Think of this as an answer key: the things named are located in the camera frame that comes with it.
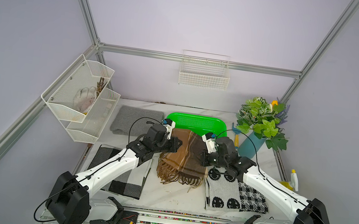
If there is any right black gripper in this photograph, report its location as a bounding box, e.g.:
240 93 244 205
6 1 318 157
192 148 229 170

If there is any brown plaid fringed scarf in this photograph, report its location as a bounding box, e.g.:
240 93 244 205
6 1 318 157
156 128 207 188

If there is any white black smiley scarf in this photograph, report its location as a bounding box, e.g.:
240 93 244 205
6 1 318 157
205 168 269 214

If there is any black white checked scarf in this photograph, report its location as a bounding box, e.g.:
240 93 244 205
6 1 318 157
87 144 153 200

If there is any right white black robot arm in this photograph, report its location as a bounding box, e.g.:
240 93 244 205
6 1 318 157
201 132 330 224

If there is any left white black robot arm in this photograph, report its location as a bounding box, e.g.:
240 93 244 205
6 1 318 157
43 124 183 224

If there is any green plastic basket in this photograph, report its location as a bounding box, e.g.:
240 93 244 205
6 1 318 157
167 112 227 136

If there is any grey folded scarf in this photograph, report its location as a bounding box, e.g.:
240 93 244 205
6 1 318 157
110 105 165 137

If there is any teal yellow garden rake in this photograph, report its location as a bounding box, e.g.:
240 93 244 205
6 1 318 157
231 123 241 149

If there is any teal vase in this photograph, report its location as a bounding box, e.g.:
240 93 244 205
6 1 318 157
238 132 266 159

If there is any artificial green plant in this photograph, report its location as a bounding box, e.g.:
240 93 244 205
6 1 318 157
236 97 290 152

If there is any lower white mesh shelf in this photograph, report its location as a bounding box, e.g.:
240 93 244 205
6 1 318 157
66 88 120 144

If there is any white mesh shelf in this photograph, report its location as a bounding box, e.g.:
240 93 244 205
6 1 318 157
66 88 120 144
41 55 115 123

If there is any yellow spray bottle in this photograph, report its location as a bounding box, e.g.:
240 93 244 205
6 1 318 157
280 169 299 192

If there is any clear glove in shelf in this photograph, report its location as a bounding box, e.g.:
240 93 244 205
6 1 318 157
72 87 97 114

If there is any upper white mesh shelf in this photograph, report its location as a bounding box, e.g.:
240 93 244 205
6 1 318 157
41 55 115 123

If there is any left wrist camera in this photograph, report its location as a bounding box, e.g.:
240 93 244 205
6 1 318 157
162 118 176 140

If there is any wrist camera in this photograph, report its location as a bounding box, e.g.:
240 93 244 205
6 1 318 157
202 132 217 154
162 118 176 140

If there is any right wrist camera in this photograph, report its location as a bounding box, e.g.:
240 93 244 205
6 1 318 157
202 132 217 154

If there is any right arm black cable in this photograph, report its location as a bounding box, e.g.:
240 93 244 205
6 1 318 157
203 127 351 224

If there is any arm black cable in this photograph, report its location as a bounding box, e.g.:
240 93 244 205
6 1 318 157
203 127 351 224
32 103 165 224

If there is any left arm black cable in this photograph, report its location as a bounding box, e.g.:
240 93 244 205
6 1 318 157
32 103 165 224

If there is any white wire wall basket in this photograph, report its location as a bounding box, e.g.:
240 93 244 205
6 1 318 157
178 50 230 91

